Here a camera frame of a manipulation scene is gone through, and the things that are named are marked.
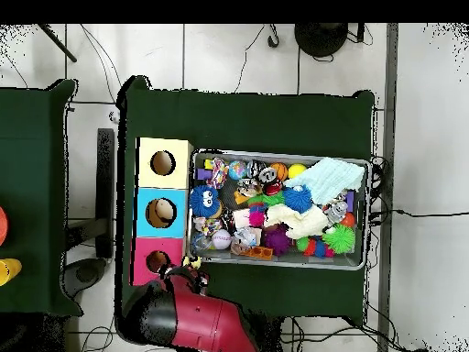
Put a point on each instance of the yellow plush duck toy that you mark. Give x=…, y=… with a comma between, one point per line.
x=192, y=262

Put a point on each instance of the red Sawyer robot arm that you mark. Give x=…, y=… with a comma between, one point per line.
x=205, y=319

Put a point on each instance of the wooden box with three holes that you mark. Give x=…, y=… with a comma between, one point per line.
x=161, y=216

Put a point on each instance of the shallow silver mesh bin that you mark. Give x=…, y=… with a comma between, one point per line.
x=329, y=261

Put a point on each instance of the blue spiky ball with eyes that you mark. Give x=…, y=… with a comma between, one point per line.
x=203, y=200

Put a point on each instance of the white baseball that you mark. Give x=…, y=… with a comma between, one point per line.
x=221, y=239

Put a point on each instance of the orange toy basketball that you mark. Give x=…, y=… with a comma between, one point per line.
x=280, y=170

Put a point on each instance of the orange plastic block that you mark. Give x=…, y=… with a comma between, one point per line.
x=262, y=252

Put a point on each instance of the yellow ball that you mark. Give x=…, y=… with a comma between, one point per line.
x=296, y=170

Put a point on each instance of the cream waffle cloth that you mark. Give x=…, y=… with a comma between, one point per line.
x=300, y=220

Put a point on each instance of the dark green tablecloth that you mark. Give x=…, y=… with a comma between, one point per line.
x=33, y=110
x=238, y=121

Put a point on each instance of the light blue waffle cloth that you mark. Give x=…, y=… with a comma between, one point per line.
x=326, y=178

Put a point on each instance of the green spiky ball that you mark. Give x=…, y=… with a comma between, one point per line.
x=339, y=238

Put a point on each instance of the black upright panel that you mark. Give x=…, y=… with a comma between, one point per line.
x=105, y=183

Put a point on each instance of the black round stand base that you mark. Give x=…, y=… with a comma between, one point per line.
x=320, y=38

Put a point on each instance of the black rod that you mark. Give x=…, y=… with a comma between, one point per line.
x=58, y=44

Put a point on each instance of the orange plastic bowl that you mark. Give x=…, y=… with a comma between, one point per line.
x=3, y=225

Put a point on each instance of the yellow plastic toy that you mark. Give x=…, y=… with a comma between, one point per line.
x=9, y=270

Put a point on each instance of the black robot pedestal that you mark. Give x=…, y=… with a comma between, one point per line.
x=271, y=337

